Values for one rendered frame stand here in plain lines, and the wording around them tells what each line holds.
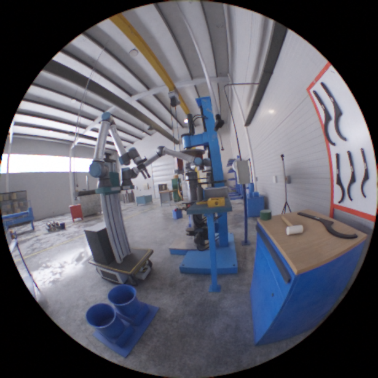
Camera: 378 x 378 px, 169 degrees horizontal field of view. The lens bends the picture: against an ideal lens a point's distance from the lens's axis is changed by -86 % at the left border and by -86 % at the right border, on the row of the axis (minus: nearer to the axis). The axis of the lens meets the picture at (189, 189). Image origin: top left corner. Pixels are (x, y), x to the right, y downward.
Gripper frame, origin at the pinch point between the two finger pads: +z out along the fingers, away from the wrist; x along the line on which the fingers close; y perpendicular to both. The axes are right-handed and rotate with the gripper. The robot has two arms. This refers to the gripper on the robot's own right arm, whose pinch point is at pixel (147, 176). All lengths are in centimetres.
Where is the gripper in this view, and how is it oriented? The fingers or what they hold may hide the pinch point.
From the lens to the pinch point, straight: 130.9
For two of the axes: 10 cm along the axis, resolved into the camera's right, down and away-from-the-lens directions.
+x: 0.3, 1.6, -9.9
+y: -8.6, 5.0, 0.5
